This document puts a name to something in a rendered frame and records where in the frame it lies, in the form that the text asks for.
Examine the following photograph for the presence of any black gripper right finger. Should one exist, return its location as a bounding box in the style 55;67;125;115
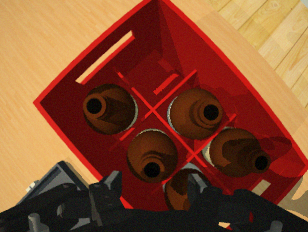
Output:
179;173;308;232

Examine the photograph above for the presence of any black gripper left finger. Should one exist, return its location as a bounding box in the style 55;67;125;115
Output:
0;171;137;232

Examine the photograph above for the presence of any red crate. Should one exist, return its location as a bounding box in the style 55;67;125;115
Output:
33;0;308;211

